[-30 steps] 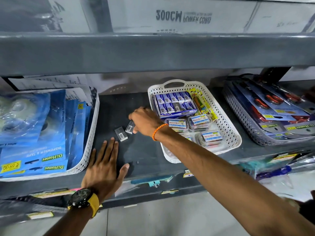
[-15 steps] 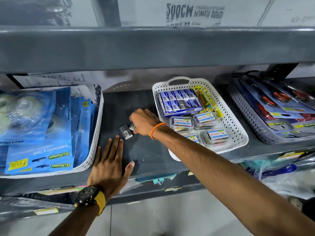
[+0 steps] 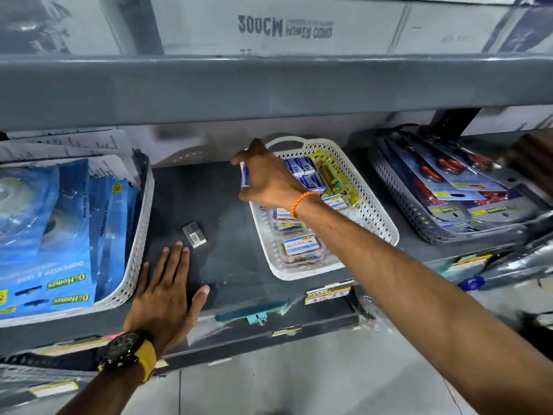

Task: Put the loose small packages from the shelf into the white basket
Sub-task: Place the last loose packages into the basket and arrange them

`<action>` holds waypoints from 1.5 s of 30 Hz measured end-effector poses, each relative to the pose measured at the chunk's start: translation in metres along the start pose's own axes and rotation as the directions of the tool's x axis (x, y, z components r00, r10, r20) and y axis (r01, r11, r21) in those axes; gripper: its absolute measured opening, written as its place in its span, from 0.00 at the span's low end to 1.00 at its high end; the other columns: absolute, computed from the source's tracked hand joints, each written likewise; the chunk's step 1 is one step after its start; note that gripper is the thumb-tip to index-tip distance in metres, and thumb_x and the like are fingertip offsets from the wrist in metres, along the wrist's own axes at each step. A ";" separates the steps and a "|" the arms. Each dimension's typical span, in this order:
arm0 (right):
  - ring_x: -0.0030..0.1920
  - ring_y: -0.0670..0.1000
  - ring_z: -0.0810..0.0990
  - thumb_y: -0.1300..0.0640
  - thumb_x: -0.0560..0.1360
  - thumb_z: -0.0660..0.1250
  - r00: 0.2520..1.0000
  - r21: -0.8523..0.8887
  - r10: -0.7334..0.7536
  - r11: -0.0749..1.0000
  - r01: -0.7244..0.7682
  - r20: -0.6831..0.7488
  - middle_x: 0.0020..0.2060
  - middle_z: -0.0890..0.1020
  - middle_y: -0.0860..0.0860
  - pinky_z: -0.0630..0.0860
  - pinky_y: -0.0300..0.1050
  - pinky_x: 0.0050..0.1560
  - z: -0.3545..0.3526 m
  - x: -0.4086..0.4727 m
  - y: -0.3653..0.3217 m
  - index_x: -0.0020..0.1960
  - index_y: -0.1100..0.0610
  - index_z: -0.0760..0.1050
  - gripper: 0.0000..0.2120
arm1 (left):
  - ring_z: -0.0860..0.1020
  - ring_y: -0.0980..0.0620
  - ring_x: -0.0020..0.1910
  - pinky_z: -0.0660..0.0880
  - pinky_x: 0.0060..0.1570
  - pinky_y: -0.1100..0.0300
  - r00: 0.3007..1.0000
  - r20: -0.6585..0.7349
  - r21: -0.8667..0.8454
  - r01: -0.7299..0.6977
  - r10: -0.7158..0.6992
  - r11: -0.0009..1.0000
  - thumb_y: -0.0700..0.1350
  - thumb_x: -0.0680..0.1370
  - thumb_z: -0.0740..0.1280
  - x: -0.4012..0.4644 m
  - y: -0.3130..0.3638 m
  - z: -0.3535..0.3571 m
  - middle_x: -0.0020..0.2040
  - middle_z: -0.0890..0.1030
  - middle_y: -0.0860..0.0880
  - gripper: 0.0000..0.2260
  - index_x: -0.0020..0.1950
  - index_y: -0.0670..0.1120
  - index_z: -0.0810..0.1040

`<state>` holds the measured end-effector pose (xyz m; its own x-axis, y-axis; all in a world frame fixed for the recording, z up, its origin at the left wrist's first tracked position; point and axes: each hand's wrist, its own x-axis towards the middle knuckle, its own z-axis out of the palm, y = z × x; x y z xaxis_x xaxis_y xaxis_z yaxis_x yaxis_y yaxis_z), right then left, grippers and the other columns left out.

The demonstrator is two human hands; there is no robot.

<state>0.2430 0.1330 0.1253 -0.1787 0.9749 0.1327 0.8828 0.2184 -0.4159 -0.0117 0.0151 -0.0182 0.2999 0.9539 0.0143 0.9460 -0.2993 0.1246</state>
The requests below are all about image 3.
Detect person's left hand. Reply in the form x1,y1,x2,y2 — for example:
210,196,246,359
123,241,211,356

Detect person's right hand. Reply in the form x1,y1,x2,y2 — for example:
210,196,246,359
231,138,322,212

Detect person's right forearm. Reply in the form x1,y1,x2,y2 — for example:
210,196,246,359
297,195,553,415

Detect person's left forearm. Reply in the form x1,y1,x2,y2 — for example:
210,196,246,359
55,362,148,415

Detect white perforated plastic basket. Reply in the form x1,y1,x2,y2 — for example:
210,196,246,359
0,149,155,329

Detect small grey box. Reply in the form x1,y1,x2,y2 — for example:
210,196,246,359
181,221,207,249

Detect clear case with blue label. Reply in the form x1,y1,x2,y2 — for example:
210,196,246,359
280,233,324,266
271,206,308,232

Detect teal plastic label holder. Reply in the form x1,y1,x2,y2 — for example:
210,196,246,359
214,301,289,327

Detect blue staple box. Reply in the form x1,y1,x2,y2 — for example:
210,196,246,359
284,157,319,176
298,172,327,196

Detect small white yellow box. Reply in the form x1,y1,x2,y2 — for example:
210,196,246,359
321,194,349,212

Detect yellow green blister packet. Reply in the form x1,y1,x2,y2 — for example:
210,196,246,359
308,150,363,208

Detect stack of blue dispenser packets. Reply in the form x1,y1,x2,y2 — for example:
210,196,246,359
0,158,141,319

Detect grey metal shelf rack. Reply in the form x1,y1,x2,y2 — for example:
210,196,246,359
0,53,553,385

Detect yellow white price label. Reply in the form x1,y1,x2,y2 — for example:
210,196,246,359
304,280,356,306

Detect white printed paper sheets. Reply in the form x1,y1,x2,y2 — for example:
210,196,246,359
0,129,140,186

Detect grey perforated plastic basket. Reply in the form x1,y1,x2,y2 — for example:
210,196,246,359
367,129,553,245

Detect white cardboard carton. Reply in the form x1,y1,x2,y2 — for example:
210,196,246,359
147,0,409,56

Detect stack of carded scissors packs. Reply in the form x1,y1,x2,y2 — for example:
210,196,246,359
382,130,549,233

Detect orange thread bracelet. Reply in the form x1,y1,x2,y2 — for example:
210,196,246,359
290,191,321,220

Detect black watch with yellow strap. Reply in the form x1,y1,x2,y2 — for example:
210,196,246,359
95,331,157,384

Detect white perforated basket with handle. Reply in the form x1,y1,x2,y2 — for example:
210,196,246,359
248,135,400,282

